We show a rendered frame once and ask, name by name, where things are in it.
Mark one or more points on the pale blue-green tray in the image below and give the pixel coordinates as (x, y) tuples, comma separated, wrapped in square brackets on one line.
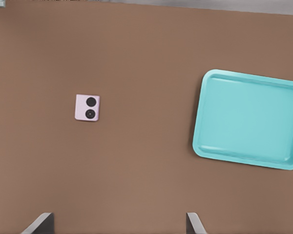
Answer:
[(249, 119)]

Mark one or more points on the pale lilac phone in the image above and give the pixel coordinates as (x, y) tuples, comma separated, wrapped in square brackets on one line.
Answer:
[(87, 107)]

